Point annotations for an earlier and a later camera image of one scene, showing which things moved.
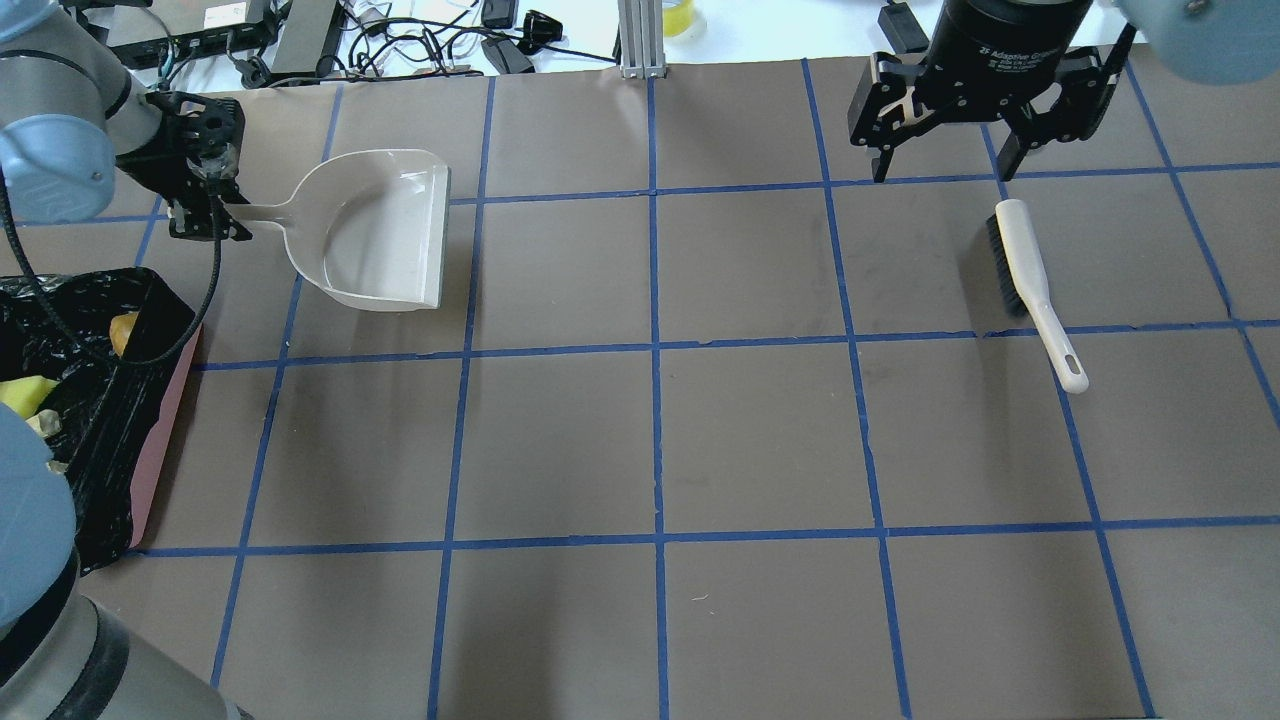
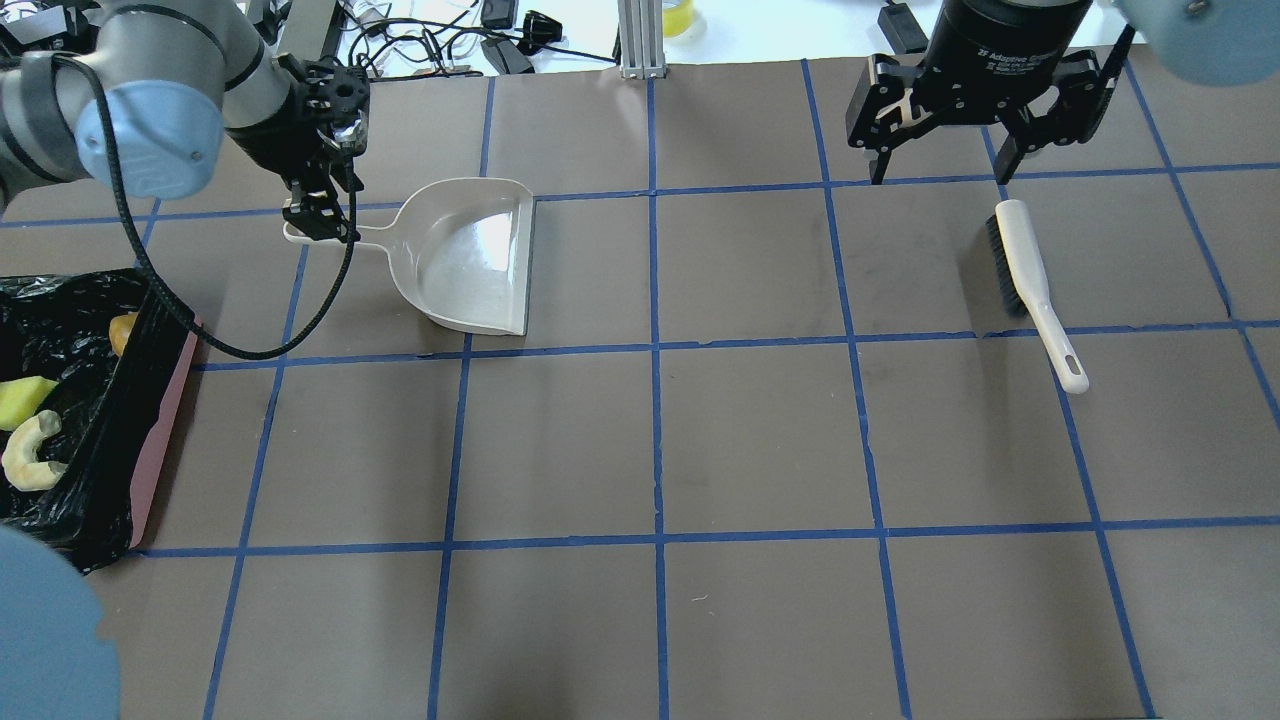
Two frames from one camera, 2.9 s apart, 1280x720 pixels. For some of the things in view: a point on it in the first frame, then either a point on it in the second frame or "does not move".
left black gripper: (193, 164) -> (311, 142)
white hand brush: (1025, 286) does not move
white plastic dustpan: (369, 228) -> (460, 248)
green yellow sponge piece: (24, 395) does not move
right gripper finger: (1032, 131) does not move
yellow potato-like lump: (121, 329) does not move
